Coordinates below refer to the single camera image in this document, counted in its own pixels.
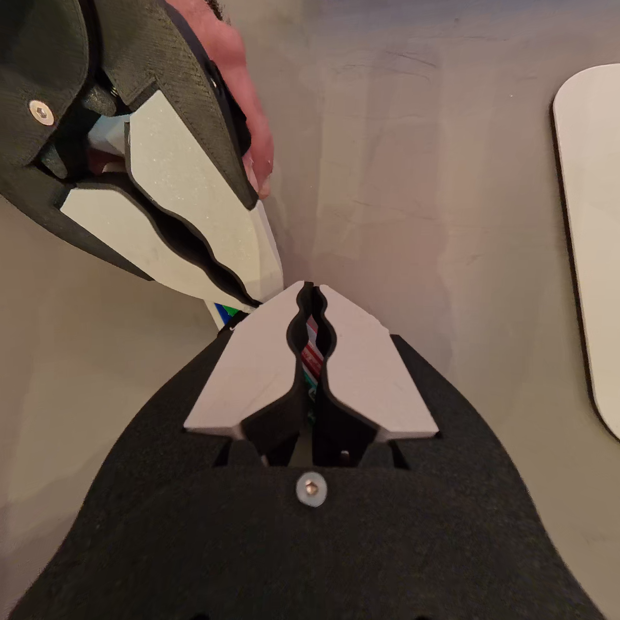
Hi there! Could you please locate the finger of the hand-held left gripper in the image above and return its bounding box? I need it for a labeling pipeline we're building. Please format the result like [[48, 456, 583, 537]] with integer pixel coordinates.
[[124, 89, 285, 307], [59, 185, 253, 311]]

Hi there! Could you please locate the white rounded board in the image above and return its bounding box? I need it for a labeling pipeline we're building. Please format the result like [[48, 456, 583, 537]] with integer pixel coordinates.
[[551, 63, 620, 442]]

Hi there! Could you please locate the person's left hand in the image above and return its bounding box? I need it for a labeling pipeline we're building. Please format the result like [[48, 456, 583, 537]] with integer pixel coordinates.
[[166, 0, 275, 200]]

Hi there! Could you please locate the red white marker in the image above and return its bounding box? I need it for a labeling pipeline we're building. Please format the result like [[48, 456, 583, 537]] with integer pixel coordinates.
[[300, 315, 325, 379]]

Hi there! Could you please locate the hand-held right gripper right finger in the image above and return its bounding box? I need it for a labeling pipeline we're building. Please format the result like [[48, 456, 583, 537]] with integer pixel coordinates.
[[312, 284, 440, 467]]

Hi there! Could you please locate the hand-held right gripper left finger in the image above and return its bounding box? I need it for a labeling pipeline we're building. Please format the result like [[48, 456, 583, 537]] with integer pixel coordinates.
[[183, 281, 312, 467]]

